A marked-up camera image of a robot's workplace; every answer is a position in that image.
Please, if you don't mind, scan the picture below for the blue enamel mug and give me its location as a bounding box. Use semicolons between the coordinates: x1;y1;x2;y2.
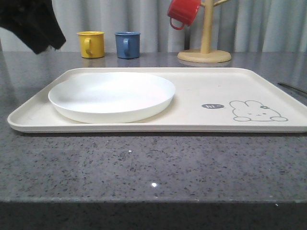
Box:
115;31;141;59

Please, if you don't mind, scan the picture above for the wooden mug tree stand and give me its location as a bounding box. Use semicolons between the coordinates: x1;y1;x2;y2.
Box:
177;0;231;63

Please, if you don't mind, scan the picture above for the cream bunny serving tray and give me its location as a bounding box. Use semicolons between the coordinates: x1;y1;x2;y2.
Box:
8;68;307;133

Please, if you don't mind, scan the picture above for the grey curtain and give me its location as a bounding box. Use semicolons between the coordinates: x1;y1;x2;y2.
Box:
0;0;307;52

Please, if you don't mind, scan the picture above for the silver metal spoon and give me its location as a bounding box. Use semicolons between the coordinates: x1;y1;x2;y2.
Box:
277;82;307;98

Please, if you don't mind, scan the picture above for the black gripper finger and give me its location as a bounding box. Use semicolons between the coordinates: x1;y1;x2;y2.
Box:
0;0;66;54

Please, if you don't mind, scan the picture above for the yellow enamel mug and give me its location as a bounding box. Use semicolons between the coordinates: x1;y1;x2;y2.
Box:
77;31;105;58

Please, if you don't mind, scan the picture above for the red enamel mug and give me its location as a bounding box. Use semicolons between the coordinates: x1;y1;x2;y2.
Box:
167;0;201;30

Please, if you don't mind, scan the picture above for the white round plate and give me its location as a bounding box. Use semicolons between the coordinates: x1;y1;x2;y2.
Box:
48;72;176;124

